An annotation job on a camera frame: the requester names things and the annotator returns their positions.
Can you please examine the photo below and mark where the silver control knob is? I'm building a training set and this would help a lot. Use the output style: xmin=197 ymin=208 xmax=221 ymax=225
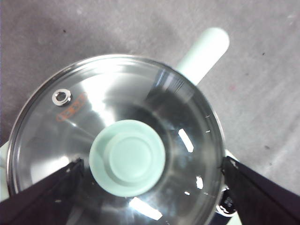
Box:
xmin=215 ymin=187 xmax=237 ymax=216

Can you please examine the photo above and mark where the mint green pot with handle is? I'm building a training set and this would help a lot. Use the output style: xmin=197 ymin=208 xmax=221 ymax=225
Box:
xmin=6 ymin=27 xmax=230 ymax=225

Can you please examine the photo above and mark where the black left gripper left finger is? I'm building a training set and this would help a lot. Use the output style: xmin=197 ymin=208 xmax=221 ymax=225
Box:
xmin=0 ymin=158 xmax=84 ymax=225

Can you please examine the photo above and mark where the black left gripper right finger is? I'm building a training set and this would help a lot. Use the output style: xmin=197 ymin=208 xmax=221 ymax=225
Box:
xmin=221 ymin=156 xmax=300 ymax=225

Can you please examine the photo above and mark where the glass lid with green knob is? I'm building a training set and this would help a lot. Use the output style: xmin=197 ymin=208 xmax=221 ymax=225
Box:
xmin=6 ymin=54 xmax=227 ymax=225

